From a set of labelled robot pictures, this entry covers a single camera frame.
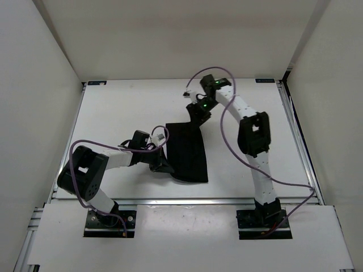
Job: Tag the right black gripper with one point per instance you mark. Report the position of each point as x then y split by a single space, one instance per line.
198 119

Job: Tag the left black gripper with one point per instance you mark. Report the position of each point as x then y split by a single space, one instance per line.
160 164

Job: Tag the black skirt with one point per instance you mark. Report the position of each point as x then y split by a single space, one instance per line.
186 153

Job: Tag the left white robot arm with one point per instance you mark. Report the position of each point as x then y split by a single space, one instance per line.
88 161

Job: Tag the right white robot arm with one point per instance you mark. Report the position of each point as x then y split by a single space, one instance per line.
254 138

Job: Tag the right blue label sticker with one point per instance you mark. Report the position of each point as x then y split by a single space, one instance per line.
264 80

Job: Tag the blue label sticker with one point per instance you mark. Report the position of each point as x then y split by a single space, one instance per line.
97 83
264 80

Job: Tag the left blue label sticker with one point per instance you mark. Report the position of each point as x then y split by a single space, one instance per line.
97 83

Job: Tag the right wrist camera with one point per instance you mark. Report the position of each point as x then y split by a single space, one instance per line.
192 95

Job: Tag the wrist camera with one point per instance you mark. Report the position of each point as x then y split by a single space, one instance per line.
192 95
158 139

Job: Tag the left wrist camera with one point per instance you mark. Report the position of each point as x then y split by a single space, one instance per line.
158 139

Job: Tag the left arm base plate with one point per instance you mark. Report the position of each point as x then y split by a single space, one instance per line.
109 226

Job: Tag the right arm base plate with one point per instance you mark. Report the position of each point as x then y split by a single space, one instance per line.
252 228

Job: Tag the front aluminium rail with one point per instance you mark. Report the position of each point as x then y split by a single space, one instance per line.
196 201

